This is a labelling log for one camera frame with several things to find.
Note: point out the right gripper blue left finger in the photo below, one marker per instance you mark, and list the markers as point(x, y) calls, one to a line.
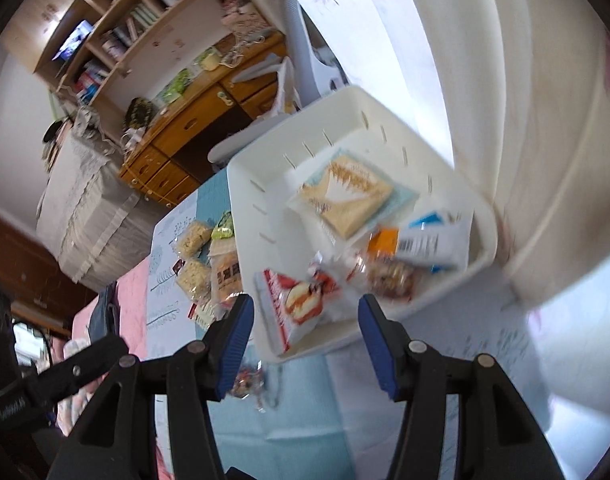
point(231, 342)

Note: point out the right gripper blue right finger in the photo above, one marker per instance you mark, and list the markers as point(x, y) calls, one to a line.
point(380, 339)

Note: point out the nut bar clear packet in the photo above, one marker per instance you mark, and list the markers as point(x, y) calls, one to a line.
point(383, 277)

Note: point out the orange white barcode snack packet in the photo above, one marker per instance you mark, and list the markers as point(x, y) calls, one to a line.
point(437, 240)

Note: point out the Calleton bread slice packet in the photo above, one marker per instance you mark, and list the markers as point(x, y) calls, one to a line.
point(348, 196)

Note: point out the brown wafer biscuit packet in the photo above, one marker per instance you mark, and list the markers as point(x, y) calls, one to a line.
point(226, 274)

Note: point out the red black candy packet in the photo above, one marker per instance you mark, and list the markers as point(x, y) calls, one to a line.
point(250, 383)

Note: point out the lower rice cracker packet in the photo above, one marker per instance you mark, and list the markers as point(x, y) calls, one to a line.
point(207, 283)

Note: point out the rice cracker packet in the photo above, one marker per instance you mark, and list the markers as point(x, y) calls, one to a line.
point(207, 283)
point(191, 240)

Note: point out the red white cake snack packet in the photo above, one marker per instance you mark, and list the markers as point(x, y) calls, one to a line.
point(292, 308)

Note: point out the upper rice cracker packet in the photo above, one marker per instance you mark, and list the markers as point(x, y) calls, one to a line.
point(191, 240)

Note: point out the green candy packet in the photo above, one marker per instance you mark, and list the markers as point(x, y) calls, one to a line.
point(224, 228)

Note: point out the pink blanket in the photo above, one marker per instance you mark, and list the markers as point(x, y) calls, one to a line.
point(131, 296)

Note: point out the white plastic storage bin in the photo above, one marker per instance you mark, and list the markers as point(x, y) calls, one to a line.
point(266, 174)

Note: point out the grey cloth covered cabinet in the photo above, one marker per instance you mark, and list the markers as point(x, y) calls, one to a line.
point(94, 225)

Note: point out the wooden desk with drawers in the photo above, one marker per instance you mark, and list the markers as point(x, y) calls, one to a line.
point(171, 161)

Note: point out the grey office chair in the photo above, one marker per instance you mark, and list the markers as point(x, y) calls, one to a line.
point(307, 73)

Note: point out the cream curtain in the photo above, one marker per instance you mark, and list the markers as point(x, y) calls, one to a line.
point(526, 86)

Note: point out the wooden bookshelf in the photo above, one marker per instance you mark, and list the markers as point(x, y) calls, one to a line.
point(107, 52)

